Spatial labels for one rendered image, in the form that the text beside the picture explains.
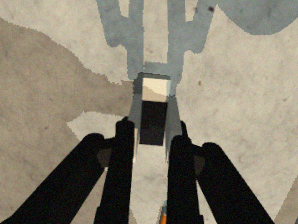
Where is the orange aa battery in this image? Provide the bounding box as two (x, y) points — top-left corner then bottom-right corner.
(160, 208), (166, 224)

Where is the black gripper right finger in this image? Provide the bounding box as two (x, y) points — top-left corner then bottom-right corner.
(165, 97), (275, 224)

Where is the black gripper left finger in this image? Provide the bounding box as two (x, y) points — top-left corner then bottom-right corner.
(0, 94), (142, 224)

